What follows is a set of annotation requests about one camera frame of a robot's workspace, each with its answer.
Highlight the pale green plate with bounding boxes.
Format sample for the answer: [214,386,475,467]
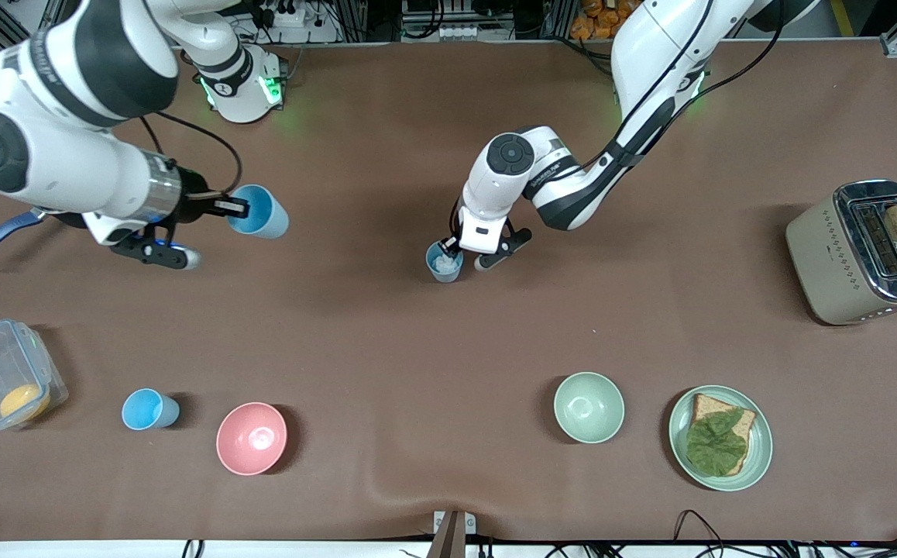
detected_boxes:
[668,385,774,492]

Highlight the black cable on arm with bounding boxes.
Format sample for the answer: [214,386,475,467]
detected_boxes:
[139,112,244,195]
[572,0,790,179]

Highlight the orange food piece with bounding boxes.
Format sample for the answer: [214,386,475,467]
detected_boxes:
[0,384,52,423]

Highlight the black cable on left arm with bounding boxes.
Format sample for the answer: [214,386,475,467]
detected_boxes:
[572,0,790,179]

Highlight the green lettuce leaf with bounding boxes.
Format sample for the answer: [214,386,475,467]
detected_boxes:
[686,409,748,477]

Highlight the pink bowl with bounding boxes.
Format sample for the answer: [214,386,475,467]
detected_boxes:
[216,401,289,476]

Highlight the pale green bowl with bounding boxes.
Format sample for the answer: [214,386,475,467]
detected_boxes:
[553,372,626,445]

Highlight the brown table cover mat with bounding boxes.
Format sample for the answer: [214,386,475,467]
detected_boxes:
[0,39,897,543]

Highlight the white power strip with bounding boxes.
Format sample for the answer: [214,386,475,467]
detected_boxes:
[259,0,318,28]

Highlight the light blue plastic cup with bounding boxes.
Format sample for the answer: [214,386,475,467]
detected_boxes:
[122,388,181,431]
[225,184,290,239]
[426,240,465,284]

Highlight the beige and chrome toaster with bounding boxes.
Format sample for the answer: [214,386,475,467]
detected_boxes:
[785,180,897,326]

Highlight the orange packaged snacks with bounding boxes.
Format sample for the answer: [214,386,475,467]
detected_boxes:
[570,0,635,40]

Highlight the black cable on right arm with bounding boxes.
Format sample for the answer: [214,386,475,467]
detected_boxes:
[139,112,244,195]

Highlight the looped black cable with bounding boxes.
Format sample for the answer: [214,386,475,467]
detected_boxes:
[673,509,736,547]

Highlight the brown bread slice on plate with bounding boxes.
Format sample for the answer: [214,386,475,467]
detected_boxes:
[689,393,758,476]

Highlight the grey metal bracket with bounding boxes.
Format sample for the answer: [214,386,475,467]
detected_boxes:
[431,510,476,558]

